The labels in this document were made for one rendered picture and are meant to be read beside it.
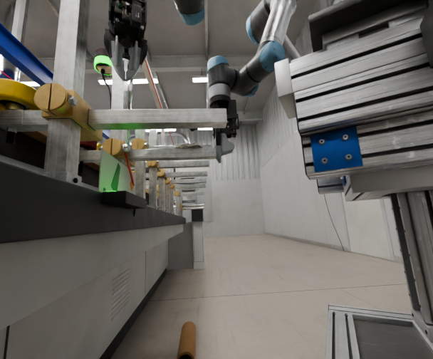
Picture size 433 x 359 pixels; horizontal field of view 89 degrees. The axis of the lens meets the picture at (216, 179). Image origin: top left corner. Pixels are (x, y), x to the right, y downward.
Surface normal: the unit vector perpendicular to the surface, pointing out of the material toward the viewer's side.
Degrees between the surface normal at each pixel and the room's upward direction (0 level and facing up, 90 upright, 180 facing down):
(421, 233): 90
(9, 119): 90
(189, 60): 90
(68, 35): 90
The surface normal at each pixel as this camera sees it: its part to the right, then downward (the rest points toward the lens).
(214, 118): 0.07, -0.19
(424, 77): -0.47, -0.14
